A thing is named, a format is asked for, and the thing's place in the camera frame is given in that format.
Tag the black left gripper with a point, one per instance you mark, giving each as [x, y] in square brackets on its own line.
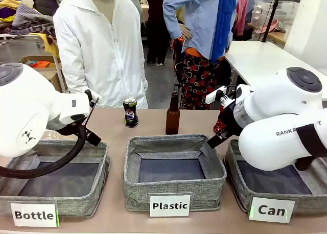
[92, 138]

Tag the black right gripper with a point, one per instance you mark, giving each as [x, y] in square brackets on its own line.
[230, 121]

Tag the person's left forearm white sleeve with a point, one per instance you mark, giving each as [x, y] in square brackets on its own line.
[141, 75]

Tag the person's right forearm white sleeve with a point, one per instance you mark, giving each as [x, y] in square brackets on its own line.
[67, 73]

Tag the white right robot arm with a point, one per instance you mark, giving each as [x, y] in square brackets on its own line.
[276, 111]

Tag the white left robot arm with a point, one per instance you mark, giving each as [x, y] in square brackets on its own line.
[23, 111]

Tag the black Pepsi can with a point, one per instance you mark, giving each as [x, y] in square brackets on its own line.
[130, 114]

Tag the grey fabric basket Can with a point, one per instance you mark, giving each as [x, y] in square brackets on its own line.
[242, 190]

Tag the grey fabric basket Plastic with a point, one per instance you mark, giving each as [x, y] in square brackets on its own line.
[173, 188]

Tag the grey fabric basket Bottle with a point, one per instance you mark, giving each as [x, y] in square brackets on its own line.
[76, 200]

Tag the white Can label sign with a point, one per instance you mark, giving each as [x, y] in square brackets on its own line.
[271, 210]

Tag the blue shirt person's hand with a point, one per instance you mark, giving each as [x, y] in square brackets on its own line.
[186, 32]

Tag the brown glass bottle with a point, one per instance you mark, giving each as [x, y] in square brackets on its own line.
[173, 119]

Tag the cardboard box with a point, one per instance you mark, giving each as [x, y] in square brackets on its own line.
[49, 75]

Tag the white Plastic label sign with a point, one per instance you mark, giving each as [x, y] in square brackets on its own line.
[169, 206]

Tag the person in white coat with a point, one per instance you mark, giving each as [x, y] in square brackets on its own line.
[99, 52]

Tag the orange cloth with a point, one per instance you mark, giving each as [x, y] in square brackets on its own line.
[39, 64]

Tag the white side table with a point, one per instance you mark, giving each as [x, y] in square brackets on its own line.
[260, 57]

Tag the white Bottle label sign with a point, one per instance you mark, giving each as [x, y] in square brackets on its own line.
[34, 214]

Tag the blue scarf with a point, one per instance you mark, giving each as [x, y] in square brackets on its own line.
[224, 22]

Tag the person in blue shirt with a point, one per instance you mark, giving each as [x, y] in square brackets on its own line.
[199, 22]

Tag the wooden bench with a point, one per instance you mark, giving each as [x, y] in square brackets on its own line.
[274, 36]

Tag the person in dark clothes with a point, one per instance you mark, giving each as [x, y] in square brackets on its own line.
[157, 27]

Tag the pink hanging garment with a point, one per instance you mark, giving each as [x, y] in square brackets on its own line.
[242, 11]

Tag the black pole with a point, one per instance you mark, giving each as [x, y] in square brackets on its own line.
[272, 17]

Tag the pile of colourful clothes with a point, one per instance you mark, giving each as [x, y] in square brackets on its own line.
[23, 17]

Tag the clear plastic storage boxes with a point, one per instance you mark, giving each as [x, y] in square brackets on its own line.
[276, 11]

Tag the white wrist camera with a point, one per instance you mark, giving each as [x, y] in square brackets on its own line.
[214, 95]

